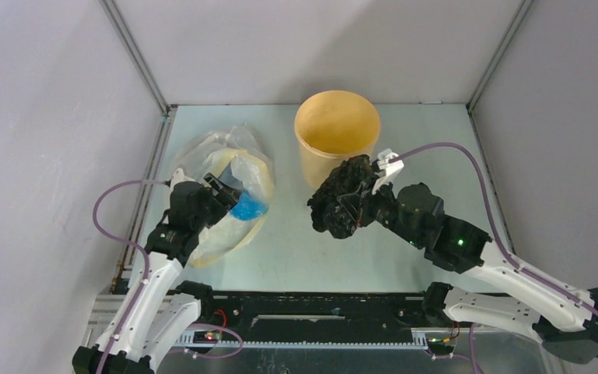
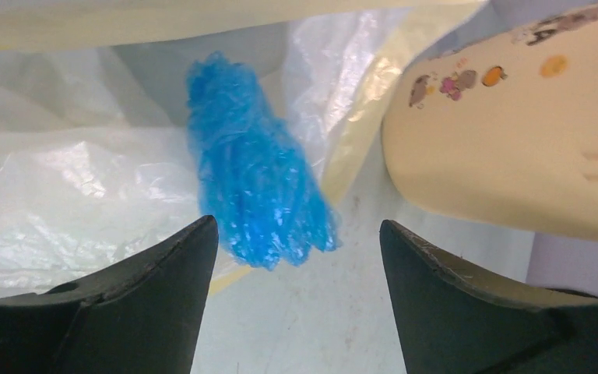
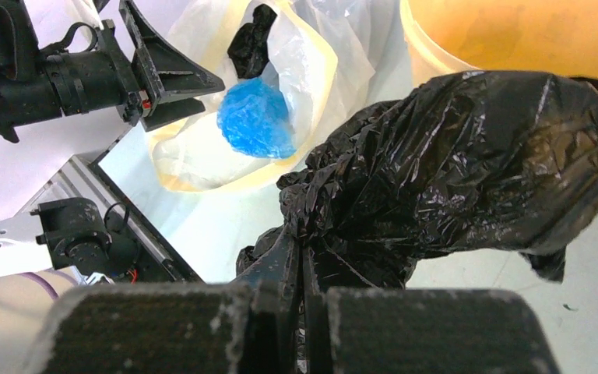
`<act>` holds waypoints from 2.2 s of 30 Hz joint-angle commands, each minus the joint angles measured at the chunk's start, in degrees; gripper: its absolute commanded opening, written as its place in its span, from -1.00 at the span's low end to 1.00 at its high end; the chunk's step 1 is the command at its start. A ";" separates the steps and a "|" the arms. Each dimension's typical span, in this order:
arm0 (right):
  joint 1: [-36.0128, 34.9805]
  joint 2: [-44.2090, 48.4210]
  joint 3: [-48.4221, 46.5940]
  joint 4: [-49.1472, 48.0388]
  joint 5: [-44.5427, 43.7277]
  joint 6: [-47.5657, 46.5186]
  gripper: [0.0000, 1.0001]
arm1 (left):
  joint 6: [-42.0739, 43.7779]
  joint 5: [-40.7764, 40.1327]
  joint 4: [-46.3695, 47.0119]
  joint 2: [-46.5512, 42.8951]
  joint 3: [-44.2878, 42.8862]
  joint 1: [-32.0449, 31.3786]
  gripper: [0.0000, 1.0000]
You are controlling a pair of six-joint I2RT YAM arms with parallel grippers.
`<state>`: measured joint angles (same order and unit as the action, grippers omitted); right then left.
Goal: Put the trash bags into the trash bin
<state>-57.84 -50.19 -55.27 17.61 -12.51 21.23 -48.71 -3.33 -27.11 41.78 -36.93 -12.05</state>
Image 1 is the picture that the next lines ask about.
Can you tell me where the black trash bag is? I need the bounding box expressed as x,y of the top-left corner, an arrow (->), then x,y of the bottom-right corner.
307,154 -> 376,239

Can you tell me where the clear plastic bag yellow rim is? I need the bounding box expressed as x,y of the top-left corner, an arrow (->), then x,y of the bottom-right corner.
167,125 -> 275,268

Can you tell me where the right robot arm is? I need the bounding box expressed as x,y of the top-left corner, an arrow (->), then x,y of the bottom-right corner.
324,167 -> 598,364

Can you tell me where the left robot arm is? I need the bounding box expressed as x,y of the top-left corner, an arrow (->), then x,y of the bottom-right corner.
72,174 -> 242,373

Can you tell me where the blue trash bag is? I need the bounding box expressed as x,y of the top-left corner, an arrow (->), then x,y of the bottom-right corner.
230,190 -> 268,221

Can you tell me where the cream yellow trash bin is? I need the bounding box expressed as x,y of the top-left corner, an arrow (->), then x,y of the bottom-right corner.
294,90 -> 381,189

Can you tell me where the left circuit board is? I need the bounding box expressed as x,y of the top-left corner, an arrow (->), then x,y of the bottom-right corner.
192,330 -> 223,344

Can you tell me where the circuit board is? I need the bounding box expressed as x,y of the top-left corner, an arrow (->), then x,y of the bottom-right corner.
427,337 -> 459,358
192,330 -> 223,344

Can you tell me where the right circuit board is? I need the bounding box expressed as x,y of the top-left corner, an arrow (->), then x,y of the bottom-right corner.
427,337 -> 459,358

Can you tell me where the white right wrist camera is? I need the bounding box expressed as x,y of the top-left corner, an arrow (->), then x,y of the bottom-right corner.
371,149 -> 404,195

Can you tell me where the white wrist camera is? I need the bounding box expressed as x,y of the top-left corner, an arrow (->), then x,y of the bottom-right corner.
371,149 -> 404,195
169,168 -> 195,190

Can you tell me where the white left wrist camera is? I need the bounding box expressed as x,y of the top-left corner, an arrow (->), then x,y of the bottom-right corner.
169,168 -> 195,190

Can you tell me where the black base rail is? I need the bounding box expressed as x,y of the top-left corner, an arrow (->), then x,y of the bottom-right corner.
149,280 -> 465,346

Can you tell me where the left aluminium frame post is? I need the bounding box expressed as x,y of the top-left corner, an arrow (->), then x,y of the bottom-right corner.
98,0 -> 172,115

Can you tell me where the aluminium frame post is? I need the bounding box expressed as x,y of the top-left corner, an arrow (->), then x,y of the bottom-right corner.
466,0 -> 536,115
98,0 -> 172,115

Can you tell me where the right aluminium frame post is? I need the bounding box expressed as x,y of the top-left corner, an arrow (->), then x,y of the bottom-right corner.
466,0 -> 536,115

